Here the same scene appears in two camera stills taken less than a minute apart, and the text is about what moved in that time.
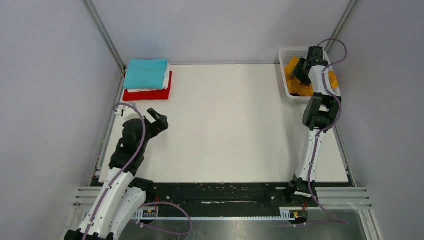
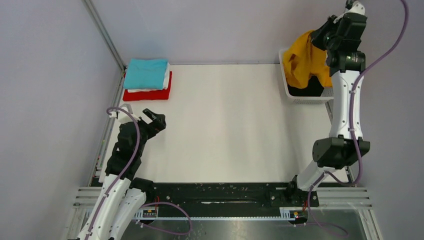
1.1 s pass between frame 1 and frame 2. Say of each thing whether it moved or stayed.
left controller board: stayed
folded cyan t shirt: stayed
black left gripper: stayed
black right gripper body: moved
